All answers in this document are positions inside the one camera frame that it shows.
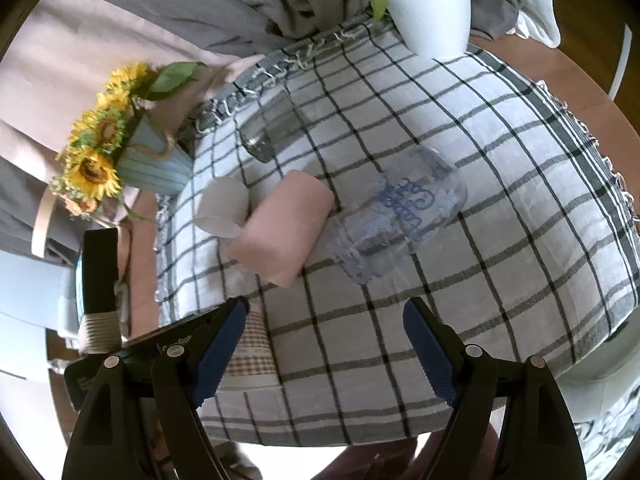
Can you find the white plant pot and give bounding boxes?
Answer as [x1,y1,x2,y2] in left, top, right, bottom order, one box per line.
[387,0,471,61]

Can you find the blue ribbed vase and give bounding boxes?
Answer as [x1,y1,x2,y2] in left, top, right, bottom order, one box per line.
[116,114,193,196]

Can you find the checkered grey tablecloth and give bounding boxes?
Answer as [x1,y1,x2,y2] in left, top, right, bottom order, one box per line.
[155,21,639,446]

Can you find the pink plastic cup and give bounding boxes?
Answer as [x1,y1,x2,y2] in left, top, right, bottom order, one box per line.
[228,170,334,288]

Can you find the clear glass with blue print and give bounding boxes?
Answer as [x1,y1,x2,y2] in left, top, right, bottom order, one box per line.
[320,145,468,285]

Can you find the patterned paper cup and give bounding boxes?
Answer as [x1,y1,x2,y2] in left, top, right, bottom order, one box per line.
[220,304,280,391]

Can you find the smoky square glass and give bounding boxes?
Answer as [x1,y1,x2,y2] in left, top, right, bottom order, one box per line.
[239,90,310,164]

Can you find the white chair frame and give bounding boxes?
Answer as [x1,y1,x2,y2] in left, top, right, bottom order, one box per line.
[608,24,634,101]

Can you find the beige curtain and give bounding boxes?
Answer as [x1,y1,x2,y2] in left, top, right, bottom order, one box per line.
[1,0,253,188]

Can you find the sunflower bouquet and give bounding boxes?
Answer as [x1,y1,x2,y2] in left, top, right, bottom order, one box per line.
[49,61,205,219]

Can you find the white paper cup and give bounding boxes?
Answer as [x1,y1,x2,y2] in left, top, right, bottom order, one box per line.
[193,177,250,238]

